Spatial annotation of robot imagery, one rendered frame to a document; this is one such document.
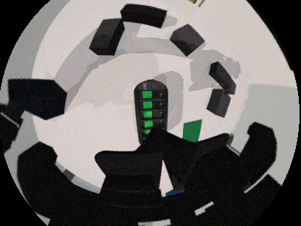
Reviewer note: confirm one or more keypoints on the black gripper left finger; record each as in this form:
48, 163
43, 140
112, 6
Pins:
145, 160

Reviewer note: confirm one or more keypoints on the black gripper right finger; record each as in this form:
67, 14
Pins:
180, 155

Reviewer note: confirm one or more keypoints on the flat green panel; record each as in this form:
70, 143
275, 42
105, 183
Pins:
191, 130

